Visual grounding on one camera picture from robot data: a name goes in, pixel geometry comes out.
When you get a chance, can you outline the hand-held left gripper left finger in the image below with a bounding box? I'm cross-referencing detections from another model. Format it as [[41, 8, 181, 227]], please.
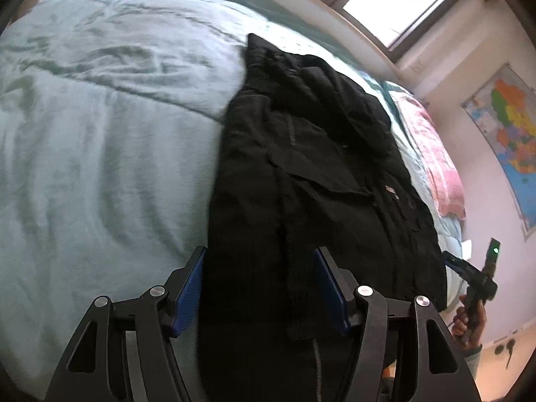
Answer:
[[44, 246, 208, 402]]

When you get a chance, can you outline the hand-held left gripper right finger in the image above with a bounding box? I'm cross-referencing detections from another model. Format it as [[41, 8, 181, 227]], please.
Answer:
[[313, 246, 482, 402]]

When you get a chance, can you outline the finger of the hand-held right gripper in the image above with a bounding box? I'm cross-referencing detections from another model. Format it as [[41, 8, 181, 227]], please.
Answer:
[[442, 250, 473, 282]]

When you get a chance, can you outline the black hooded coat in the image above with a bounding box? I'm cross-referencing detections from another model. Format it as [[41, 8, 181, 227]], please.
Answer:
[[197, 32, 449, 402]]

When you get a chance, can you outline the person's right forearm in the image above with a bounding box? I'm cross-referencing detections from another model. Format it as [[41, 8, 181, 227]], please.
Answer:
[[462, 342, 485, 383]]

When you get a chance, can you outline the person's right hand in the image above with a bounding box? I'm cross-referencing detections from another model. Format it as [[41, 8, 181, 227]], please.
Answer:
[[451, 295, 489, 346]]

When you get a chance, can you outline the pink pillow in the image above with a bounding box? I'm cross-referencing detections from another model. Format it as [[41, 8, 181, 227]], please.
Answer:
[[396, 92, 467, 221]]

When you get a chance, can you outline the light blue quilted blanket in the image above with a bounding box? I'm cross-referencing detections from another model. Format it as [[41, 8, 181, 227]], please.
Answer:
[[0, 0, 466, 402]]

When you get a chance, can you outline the grey framed window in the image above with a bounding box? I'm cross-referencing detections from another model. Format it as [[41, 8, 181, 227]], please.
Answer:
[[268, 0, 470, 61]]

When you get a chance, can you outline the colourful wall map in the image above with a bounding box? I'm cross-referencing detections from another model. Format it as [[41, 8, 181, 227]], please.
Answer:
[[461, 63, 536, 236]]

